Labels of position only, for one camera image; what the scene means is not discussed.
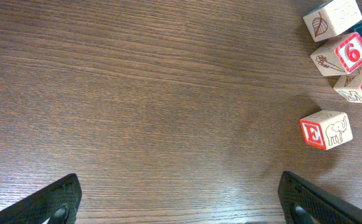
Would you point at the red number 6 block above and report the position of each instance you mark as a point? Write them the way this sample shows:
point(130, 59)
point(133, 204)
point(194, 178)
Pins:
point(340, 55)

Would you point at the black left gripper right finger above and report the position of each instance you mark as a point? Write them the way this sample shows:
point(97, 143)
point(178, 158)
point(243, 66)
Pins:
point(304, 202)

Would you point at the blue E leaf block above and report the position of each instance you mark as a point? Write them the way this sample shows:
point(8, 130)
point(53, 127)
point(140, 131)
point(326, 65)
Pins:
point(332, 18)

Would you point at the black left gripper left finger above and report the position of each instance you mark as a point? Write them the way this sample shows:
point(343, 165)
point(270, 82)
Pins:
point(56, 203)

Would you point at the red E elephant block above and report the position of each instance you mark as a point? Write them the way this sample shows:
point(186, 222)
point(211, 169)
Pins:
point(326, 129)

